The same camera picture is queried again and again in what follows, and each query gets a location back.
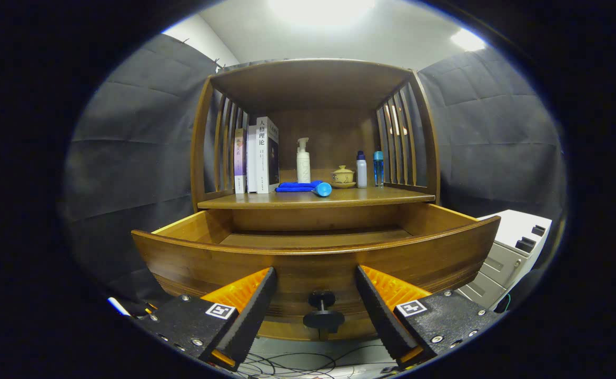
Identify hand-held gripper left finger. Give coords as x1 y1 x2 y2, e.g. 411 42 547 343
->
135 266 279 372

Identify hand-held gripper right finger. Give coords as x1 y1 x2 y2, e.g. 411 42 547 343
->
354 264 503 369

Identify black drawer knob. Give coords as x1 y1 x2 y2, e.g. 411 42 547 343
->
303 291 345 333

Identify brown wooden drawer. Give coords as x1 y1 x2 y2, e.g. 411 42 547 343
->
131 203 501 342

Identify wooden countertop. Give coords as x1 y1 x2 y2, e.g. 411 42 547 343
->
197 184 436 210

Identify white drawer unit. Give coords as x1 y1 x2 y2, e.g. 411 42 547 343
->
455 210 552 311

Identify brown wooden cabinet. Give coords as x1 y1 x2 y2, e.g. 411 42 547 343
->
190 58 441 248

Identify blue folded cloth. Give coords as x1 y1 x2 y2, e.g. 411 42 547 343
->
275 180 323 193

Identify beige lidded teacup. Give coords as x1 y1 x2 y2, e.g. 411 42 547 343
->
331 165 357 189

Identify thin white book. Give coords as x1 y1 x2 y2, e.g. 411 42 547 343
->
246 124 259 193

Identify purple book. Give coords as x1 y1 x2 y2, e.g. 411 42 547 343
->
233 128 247 194

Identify thick white and black book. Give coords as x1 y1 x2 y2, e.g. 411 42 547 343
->
255 116 280 194

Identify white pump bottle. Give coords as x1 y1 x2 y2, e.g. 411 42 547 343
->
296 137 312 184

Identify ceiling tube light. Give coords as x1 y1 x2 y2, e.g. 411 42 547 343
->
450 27 486 52

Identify round ceiling light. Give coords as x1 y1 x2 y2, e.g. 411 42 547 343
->
269 0 377 27

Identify black floor cables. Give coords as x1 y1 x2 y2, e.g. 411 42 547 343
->
234 345 398 379

